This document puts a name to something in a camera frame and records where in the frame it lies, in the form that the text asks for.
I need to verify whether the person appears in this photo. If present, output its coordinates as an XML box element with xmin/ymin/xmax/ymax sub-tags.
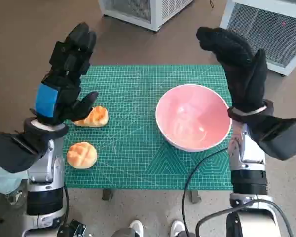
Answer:
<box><xmin>0</xmin><ymin>159</ymin><xmax>29</xmax><ymax>210</ymax></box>

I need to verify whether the dark table leg bracket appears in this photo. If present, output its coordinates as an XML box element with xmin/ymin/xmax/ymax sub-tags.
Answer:
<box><xmin>102</xmin><ymin>189</ymin><xmax>114</xmax><ymax>201</ymax></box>
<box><xmin>189</xmin><ymin>190</ymin><xmax>202</xmax><ymax>203</ymax></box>

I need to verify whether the black device with silver frame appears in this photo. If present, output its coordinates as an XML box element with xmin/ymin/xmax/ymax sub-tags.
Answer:
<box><xmin>58</xmin><ymin>219</ymin><xmax>87</xmax><ymax>237</ymax></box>

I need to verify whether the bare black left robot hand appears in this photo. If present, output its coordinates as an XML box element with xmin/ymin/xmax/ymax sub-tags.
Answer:
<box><xmin>29</xmin><ymin>22</ymin><xmax>99</xmax><ymax>127</ymax></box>

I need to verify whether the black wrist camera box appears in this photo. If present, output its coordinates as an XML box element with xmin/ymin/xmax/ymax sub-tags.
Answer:
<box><xmin>0</xmin><ymin>133</ymin><xmax>50</xmax><ymax>173</ymax></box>
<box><xmin>249</xmin><ymin>116</ymin><xmax>296</xmax><ymax>161</ymax></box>

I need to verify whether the white shoe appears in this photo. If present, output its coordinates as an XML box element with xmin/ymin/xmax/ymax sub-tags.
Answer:
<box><xmin>129</xmin><ymin>219</ymin><xmax>144</xmax><ymax>237</ymax></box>
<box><xmin>170</xmin><ymin>220</ymin><xmax>184</xmax><ymax>237</ymax></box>

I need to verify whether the black looping arm cable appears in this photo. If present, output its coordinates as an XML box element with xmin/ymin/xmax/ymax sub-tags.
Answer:
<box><xmin>195</xmin><ymin>199</ymin><xmax>295</xmax><ymax>237</ymax></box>

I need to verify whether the round toy bread bun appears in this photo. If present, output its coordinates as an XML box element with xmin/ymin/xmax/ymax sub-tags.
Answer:
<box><xmin>66</xmin><ymin>142</ymin><xmax>98</xmax><ymax>170</ymax></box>

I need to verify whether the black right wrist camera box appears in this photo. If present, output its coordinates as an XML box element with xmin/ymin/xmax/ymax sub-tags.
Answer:
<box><xmin>249</xmin><ymin>116</ymin><xmax>296</xmax><ymax>161</ymax></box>

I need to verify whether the pink bowl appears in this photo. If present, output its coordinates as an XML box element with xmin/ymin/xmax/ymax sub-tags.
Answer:
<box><xmin>155</xmin><ymin>84</ymin><xmax>232</xmax><ymax>152</ymax></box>

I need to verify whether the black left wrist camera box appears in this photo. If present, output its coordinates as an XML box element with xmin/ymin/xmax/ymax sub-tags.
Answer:
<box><xmin>0</xmin><ymin>133</ymin><xmax>50</xmax><ymax>173</ymax></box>

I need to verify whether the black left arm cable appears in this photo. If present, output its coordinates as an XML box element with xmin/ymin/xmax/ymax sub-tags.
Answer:
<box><xmin>60</xmin><ymin>185</ymin><xmax>70</xmax><ymax>227</ymax></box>

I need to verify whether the long black robot cable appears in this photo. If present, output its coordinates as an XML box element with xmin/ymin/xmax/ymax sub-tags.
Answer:
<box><xmin>181</xmin><ymin>147</ymin><xmax>229</xmax><ymax>237</ymax></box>

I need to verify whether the green cutting mat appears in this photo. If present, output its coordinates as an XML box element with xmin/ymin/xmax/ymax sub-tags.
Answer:
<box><xmin>63</xmin><ymin>64</ymin><xmax>234</xmax><ymax>191</ymax></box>

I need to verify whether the large white mesh cabinet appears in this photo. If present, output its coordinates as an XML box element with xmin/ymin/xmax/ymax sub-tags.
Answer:
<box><xmin>219</xmin><ymin>0</ymin><xmax>296</xmax><ymax>76</ymax></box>

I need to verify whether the small white mesh cabinet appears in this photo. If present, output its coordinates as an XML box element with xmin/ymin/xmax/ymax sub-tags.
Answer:
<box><xmin>98</xmin><ymin>0</ymin><xmax>195</xmax><ymax>32</ymax></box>

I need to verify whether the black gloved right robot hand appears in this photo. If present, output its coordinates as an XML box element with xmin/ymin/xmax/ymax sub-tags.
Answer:
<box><xmin>196</xmin><ymin>26</ymin><xmax>268</xmax><ymax>114</ymax></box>

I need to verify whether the long grooved toy bread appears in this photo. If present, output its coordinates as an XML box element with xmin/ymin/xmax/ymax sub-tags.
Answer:
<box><xmin>73</xmin><ymin>105</ymin><xmax>109</xmax><ymax>128</ymax></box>

